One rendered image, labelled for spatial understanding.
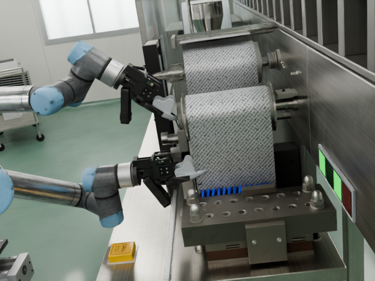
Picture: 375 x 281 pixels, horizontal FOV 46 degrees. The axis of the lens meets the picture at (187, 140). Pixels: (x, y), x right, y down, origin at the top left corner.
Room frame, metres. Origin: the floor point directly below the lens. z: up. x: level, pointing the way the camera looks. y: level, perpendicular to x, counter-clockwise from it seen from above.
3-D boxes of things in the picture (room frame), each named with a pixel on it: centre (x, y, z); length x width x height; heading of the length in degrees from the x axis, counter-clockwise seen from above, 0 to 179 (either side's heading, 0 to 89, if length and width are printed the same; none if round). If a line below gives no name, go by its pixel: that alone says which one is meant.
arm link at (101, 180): (1.22, 0.27, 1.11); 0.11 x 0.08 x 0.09; 86
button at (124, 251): (1.12, 0.24, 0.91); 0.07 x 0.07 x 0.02; 86
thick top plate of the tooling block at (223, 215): (1.07, -0.16, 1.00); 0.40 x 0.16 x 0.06; 86
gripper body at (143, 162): (1.21, 0.11, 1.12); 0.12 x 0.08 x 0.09; 86
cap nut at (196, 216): (1.04, 0.01, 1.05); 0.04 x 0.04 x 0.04
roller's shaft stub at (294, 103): (1.24, -0.30, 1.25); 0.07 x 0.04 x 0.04; 86
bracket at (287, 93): (1.24, -0.30, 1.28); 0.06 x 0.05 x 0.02; 86
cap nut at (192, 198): (1.14, 0.01, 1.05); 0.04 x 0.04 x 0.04
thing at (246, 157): (1.20, -0.13, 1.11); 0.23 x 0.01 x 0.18; 86
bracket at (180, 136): (1.30, 0.03, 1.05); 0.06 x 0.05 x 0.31; 86
